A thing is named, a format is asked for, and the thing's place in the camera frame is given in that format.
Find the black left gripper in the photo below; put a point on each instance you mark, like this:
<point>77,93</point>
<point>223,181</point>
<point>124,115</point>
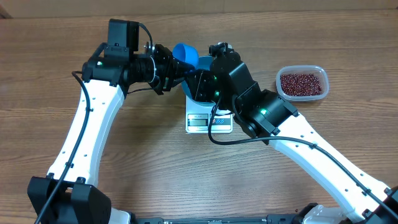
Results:
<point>173,67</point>

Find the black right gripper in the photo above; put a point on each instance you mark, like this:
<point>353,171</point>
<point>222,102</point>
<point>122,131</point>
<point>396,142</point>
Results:
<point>209,81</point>

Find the blue plastic measuring scoop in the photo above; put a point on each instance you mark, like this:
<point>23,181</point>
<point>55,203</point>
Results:
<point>186,53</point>

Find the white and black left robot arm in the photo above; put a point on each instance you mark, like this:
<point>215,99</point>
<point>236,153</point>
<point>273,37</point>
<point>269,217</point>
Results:
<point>69,192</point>

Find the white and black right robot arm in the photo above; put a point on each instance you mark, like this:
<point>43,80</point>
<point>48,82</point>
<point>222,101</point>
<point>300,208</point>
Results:
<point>265,116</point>

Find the teal blue bowl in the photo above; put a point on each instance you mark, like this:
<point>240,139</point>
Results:
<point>203,63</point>

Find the white digital kitchen scale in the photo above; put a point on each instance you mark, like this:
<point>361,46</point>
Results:
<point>198,118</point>

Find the red beans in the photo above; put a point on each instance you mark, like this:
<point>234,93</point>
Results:
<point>300,84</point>

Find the clear plastic container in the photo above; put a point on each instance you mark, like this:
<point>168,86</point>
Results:
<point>316,70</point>

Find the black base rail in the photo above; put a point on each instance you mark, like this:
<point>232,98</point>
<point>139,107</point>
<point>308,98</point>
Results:
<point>268,219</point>

